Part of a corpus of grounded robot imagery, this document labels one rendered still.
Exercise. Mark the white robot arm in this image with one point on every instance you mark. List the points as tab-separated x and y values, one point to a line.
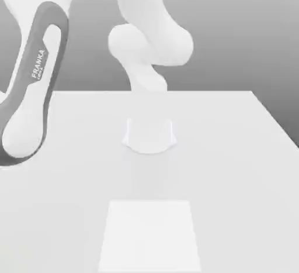
149	48

